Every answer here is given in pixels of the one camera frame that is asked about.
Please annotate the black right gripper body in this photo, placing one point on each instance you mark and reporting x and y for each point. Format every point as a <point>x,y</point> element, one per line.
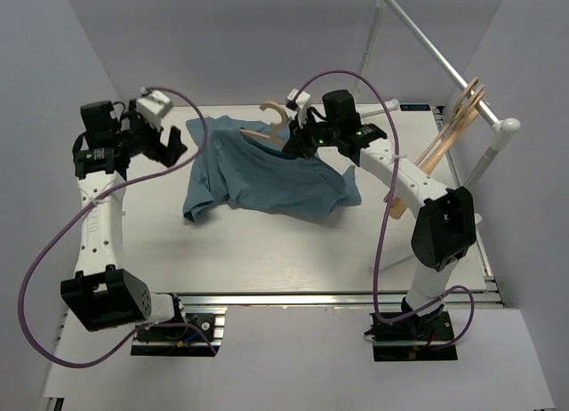
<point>314,134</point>

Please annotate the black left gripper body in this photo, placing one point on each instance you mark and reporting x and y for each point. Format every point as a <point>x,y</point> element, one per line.
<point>144,138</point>

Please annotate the blue t shirt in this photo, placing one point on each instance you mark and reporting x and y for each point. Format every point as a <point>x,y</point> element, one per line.
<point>239,171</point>

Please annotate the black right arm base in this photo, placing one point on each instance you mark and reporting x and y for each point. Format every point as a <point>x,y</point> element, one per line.
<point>409,341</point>

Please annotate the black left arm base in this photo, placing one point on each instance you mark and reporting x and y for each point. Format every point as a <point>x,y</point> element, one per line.
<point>181,341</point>

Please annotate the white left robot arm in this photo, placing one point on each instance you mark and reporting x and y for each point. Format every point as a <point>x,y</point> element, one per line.
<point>103,294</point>

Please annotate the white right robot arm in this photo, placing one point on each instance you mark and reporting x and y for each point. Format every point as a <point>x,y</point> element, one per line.
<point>444,227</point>

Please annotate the white clothes rack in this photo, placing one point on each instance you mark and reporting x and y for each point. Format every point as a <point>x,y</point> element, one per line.
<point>401,67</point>

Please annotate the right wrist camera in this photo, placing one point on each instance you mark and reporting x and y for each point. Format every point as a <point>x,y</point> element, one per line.
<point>352,140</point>

